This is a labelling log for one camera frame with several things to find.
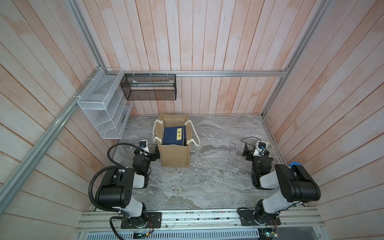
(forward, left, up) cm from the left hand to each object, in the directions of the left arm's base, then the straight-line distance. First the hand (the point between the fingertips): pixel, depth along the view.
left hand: (150, 146), depth 92 cm
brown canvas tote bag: (-10, -16, +4) cm, 19 cm away
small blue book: (+4, -16, +5) cm, 17 cm away
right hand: (+1, -65, +2) cm, 65 cm away
